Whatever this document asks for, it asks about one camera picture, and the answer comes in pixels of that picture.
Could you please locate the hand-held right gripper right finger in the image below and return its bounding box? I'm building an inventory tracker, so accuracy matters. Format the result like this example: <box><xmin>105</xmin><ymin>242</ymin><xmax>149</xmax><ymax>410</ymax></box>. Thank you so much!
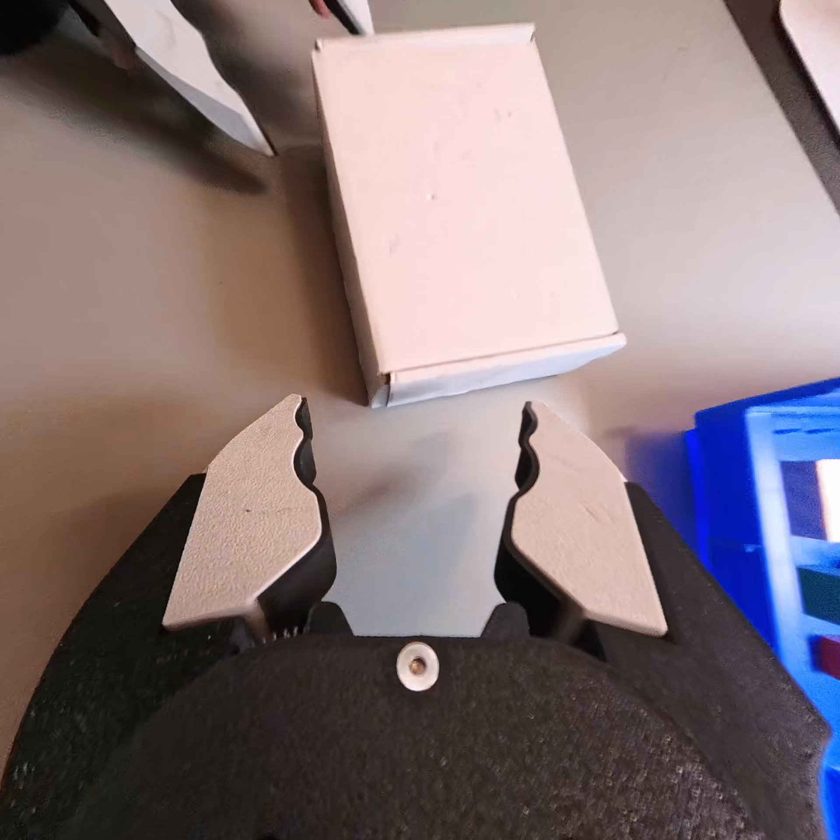
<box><xmin>494</xmin><ymin>400</ymin><xmax>670</xmax><ymax>648</ymax></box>

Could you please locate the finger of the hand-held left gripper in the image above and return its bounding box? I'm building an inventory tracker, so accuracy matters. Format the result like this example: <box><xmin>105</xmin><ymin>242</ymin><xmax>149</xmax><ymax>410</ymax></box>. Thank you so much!
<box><xmin>104</xmin><ymin>0</ymin><xmax>278</xmax><ymax>158</ymax></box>
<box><xmin>327</xmin><ymin>0</ymin><xmax>377</xmax><ymax>37</ymax></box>

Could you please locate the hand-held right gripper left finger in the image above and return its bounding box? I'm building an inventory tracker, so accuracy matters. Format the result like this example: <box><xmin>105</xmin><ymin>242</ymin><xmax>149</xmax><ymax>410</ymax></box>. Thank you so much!
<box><xmin>162</xmin><ymin>392</ymin><xmax>338</xmax><ymax>647</ymax></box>

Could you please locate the blue plastic bin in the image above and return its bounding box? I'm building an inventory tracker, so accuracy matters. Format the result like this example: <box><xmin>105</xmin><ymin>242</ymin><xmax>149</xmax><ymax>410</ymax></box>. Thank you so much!
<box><xmin>684</xmin><ymin>377</ymin><xmax>840</xmax><ymax>840</ymax></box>

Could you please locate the white cardboard mailer box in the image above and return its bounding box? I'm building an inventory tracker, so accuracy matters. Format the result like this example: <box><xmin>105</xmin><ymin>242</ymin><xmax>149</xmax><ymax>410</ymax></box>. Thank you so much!
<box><xmin>311</xmin><ymin>23</ymin><xmax>627</xmax><ymax>409</ymax></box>

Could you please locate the green wooden cube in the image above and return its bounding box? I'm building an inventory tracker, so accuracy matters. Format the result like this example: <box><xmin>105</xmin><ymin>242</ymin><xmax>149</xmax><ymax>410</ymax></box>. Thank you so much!
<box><xmin>796</xmin><ymin>566</ymin><xmax>840</xmax><ymax>623</ymax></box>

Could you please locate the red wooden cube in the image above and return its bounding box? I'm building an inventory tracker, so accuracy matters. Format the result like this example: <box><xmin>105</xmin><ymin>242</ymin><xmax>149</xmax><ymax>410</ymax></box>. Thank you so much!
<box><xmin>809</xmin><ymin>635</ymin><xmax>840</xmax><ymax>681</ymax></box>

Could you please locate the plain wooden cube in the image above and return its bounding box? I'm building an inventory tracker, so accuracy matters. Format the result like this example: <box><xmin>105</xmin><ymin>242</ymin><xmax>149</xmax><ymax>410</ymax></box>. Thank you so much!
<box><xmin>814</xmin><ymin>458</ymin><xmax>840</xmax><ymax>544</ymax></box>

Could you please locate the white document stand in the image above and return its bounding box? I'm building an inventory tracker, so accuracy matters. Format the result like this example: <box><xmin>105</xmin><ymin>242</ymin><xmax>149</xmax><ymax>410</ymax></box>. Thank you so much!
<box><xmin>777</xmin><ymin>0</ymin><xmax>840</xmax><ymax>135</ymax></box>

